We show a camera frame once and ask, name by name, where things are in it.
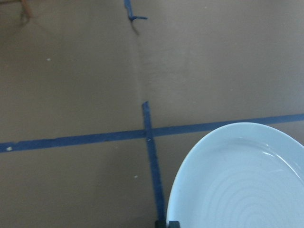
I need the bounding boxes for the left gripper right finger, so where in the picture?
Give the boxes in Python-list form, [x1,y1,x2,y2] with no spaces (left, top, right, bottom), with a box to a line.
[168,221,180,228]

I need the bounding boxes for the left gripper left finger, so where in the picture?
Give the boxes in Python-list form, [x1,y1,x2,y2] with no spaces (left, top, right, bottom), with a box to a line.
[154,220,165,228]

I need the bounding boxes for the light blue plate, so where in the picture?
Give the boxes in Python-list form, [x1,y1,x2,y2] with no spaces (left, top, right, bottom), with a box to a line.
[167,123,304,228]

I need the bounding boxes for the copper wire bottle rack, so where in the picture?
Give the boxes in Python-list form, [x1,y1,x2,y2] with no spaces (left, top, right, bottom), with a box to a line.
[17,0,33,18]

